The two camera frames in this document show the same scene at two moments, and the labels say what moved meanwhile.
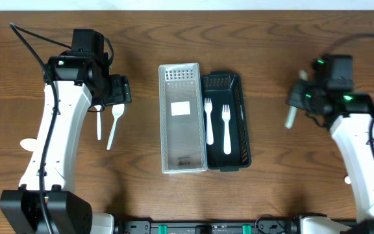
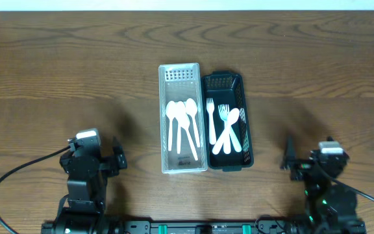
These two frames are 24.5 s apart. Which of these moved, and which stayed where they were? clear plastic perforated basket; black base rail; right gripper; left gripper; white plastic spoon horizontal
Moved: left gripper; right gripper; white plastic spoon horizontal
Stayed: clear plastic perforated basket; black base rail
